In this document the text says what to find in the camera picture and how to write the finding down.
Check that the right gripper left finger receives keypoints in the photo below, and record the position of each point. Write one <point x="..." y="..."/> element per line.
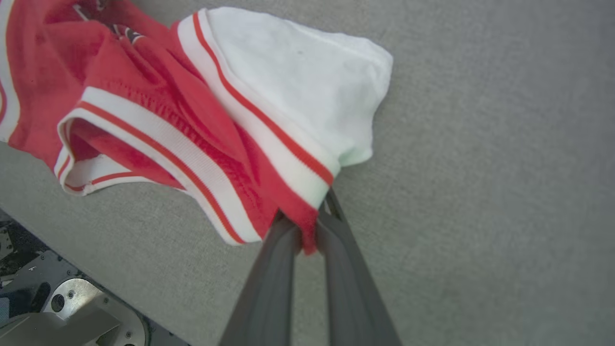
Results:
<point x="264" y="307"/>

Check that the red and white basketball jersey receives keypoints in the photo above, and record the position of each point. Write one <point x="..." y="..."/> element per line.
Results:
<point x="144" y="96"/>

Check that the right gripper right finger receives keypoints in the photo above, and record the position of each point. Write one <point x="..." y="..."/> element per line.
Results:
<point x="350" y="307"/>

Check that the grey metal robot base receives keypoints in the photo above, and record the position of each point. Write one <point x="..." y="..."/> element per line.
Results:
<point x="72" y="298"/>

